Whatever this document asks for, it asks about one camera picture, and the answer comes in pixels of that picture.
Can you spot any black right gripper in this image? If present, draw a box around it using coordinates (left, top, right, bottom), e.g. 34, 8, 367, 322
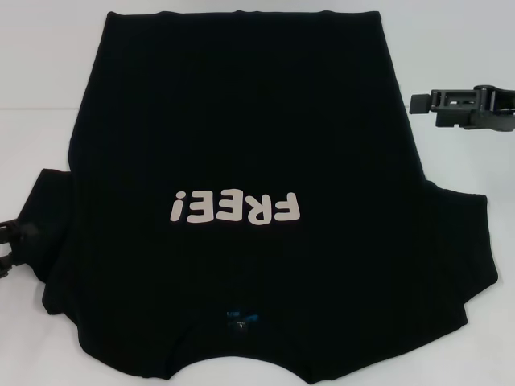
408, 83, 515, 133

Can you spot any black shirt with FREE print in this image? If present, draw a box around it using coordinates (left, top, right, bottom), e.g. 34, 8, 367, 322
18, 10, 500, 379

